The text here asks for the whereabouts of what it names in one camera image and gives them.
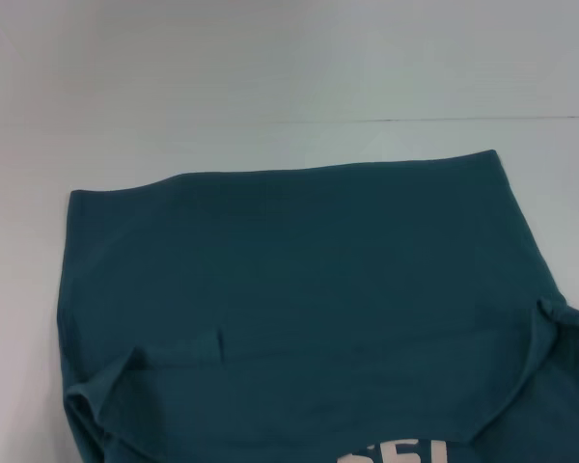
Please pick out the blue shirt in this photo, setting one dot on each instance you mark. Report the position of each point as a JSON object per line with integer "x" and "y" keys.
{"x": 294, "y": 289}

